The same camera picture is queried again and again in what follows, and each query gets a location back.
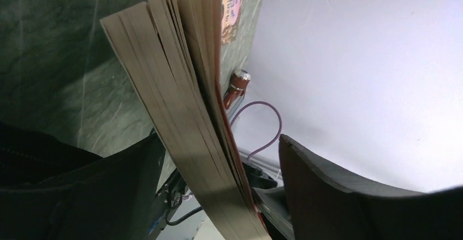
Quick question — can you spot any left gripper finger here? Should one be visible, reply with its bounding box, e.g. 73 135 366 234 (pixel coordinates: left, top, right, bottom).
279 135 462 239

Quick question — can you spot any black student backpack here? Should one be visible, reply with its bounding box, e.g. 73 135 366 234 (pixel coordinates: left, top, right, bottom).
1 124 165 239

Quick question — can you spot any small pink card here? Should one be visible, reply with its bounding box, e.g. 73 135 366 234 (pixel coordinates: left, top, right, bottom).
221 0 243 44

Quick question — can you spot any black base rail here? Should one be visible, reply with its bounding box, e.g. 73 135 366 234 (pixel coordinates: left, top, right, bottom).
146 93 294 240

